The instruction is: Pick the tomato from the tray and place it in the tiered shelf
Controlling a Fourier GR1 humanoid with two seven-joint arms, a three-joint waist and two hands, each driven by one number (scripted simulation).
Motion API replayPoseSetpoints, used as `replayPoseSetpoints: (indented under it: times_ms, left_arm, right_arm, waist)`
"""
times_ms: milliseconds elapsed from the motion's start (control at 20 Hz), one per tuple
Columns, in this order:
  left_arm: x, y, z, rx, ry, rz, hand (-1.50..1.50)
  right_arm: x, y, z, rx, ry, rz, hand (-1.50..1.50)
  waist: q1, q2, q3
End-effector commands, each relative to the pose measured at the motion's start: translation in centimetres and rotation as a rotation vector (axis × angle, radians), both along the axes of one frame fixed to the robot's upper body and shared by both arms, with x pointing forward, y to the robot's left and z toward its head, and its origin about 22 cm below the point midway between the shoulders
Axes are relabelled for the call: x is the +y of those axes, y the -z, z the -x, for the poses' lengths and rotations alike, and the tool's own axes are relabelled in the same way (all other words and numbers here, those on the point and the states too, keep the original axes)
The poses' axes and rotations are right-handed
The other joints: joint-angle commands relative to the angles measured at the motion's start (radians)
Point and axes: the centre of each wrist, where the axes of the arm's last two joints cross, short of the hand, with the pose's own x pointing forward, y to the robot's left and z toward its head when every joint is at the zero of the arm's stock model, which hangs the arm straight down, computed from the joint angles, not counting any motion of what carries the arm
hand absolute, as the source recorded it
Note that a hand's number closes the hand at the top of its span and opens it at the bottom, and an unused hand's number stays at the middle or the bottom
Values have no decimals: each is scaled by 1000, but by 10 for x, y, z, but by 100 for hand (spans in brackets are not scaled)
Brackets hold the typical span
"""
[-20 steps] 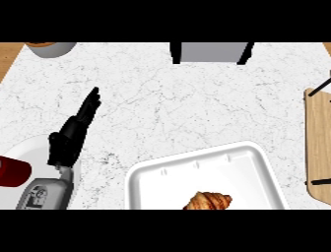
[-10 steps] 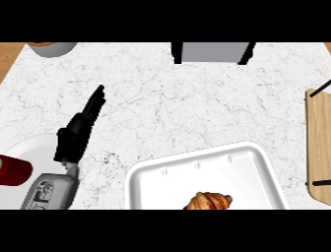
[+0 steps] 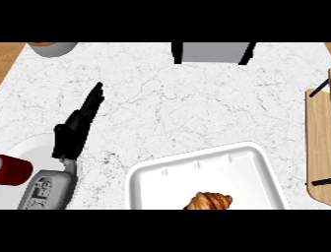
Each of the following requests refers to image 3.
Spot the brown croissant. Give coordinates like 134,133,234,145
181,191,233,211

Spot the red can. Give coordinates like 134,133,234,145
0,154,35,187

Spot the white round plate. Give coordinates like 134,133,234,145
0,132,83,211

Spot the grey round bowl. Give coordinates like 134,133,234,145
26,42,79,59

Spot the white foam tray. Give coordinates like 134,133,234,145
123,141,289,211

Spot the wooden tiered shelf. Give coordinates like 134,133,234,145
303,57,331,210

